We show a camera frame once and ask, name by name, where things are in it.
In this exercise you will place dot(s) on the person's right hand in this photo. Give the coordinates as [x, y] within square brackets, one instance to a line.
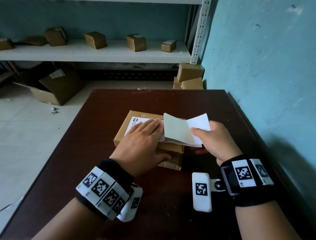
[217, 143]

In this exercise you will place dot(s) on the person's left hand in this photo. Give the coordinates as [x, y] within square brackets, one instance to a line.
[138, 148]

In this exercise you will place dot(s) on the brown cardboard box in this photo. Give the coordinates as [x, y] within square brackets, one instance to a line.
[148, 138]

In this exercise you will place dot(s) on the white shipping label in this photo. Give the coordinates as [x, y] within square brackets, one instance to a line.
[134, 123]

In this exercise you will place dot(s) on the translucent label backing paper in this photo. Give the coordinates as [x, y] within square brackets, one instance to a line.
[180, 128]

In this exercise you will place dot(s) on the person's left forearm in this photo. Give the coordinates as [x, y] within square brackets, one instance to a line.
[69, 222]

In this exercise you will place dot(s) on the person's right forearm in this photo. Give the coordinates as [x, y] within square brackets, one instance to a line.
[264, 222]

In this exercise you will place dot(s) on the large open cardboard carton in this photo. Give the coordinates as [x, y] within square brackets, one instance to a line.
[63, 87]

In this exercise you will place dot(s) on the black right wristband, marker tiles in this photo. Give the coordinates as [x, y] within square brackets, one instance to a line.
[247, 178]

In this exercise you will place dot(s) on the black wristband, marker tiles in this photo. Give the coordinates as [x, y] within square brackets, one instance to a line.
[247, 178]
[106, 188]

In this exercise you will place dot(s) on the black left wristband, marker tiles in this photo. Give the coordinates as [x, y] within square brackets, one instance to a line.
[106, 188]

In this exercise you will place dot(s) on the white marker cube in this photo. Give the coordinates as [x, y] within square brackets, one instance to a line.
[202, 192]

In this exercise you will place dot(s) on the taped brown stacked parcel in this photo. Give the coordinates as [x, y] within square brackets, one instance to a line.
[190, 72]
[176, 84]
[192, 84]

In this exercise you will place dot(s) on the small metal floor debris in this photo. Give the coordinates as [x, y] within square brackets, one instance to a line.
[53, 108]

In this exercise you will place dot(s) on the white metal shelf rack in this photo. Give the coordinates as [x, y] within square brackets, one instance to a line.
[98, 50]

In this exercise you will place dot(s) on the row of small brown parcels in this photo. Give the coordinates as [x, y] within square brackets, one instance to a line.
[96, 40]

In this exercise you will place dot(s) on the white paper scrap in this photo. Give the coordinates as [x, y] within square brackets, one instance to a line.
[12, 204]

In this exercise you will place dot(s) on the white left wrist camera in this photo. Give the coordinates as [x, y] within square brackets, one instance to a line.
[130, 205]

